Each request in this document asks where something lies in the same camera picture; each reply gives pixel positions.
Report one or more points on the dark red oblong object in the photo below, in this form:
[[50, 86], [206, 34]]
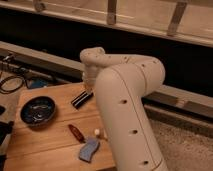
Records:
[[78, 135]]

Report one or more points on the small white ball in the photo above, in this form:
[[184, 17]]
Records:
[[97, 132]]

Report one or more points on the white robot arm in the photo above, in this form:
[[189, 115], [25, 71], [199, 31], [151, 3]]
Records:
[[119, 81]]

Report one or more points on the black rectangular eraser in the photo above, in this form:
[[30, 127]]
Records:
[[81, 99]]

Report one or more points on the blue box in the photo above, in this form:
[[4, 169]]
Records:
[[38, 83]]

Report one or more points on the dark blue bowl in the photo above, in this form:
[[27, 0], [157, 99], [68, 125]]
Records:
[[38, 111]]

